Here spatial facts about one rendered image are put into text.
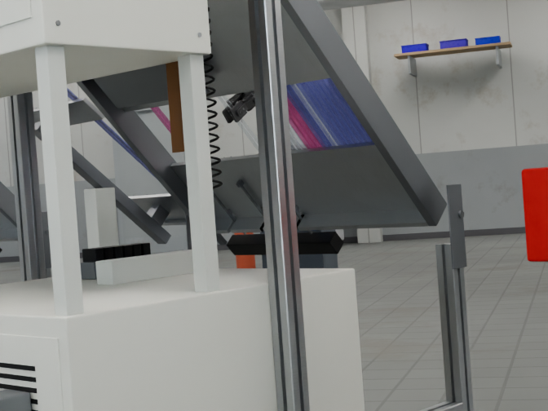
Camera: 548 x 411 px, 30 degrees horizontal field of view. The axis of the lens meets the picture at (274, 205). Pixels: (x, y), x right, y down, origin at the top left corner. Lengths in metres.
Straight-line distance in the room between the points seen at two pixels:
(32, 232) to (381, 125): 0.79
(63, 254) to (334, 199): 0.94
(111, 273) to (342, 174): 0.56
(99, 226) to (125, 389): 1.20
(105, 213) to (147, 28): 1.17
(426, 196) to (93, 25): 0.86
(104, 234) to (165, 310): 1.14
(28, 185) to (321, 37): 0.75
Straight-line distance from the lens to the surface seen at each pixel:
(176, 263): 2.03
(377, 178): 2.14
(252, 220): 2.47
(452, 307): 2.11
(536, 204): 1.79
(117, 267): 1.94
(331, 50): 1.89
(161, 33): 1.60
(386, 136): 2.00
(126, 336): 1.52
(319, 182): 2.24
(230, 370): 1.67
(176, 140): 1.73
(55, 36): 1.48
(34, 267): 2.27
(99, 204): 2.68
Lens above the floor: 0.78
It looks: 1 degrees down
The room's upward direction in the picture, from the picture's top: 4 degrees counter-clockwise
